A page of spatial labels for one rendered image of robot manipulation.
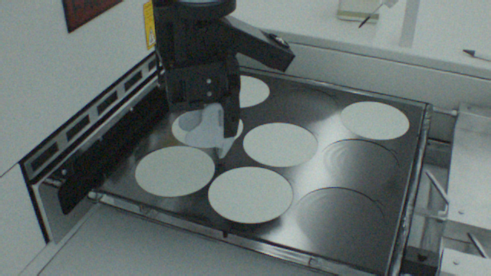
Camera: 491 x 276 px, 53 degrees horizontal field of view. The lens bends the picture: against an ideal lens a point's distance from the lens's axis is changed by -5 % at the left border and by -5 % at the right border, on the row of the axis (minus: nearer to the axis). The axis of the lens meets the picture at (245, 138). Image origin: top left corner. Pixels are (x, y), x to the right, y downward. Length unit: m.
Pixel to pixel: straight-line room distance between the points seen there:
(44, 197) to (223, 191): 0.21
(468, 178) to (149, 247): 0.43
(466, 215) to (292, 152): 0.23
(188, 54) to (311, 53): 0.34
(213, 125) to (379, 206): 0.21
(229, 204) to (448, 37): 0.49
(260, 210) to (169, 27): 0.23
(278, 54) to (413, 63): 0.30
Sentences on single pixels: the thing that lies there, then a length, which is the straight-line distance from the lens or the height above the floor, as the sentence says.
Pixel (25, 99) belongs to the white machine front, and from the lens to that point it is 0.57.
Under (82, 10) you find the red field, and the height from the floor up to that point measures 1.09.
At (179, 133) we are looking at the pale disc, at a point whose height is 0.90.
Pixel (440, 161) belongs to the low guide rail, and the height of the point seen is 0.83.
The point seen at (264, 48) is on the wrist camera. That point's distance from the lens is 0.58.
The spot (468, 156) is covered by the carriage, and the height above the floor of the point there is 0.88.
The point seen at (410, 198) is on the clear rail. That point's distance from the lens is 0.63.
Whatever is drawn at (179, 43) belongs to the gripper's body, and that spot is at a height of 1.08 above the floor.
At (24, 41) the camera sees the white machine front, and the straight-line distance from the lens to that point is 0.56.
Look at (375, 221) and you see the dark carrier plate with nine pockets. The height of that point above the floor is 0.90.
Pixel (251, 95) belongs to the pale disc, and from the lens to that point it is 0.79.
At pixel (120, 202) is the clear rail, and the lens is 0.61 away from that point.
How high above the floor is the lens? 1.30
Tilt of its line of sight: 35 degrees down
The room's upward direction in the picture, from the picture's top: straight up
